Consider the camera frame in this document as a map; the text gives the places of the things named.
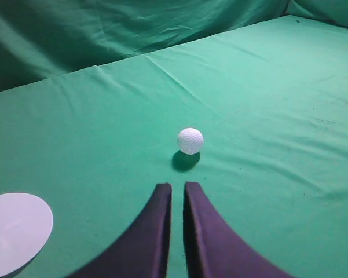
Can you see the green table cloth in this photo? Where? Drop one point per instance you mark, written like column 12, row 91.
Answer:
column 271, row 101

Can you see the green backdrop cloth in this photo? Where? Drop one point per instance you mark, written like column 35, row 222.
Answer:
column 43, row 39

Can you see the white round plate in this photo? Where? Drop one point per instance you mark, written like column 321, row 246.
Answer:
column 26, row 222

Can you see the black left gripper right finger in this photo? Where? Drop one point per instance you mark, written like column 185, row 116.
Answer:
column 213, row 248

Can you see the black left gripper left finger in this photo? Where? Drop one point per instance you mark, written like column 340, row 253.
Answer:
column 142, row 249

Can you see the white dimpled golf ball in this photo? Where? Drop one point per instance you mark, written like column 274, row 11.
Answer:
column 190, row 141

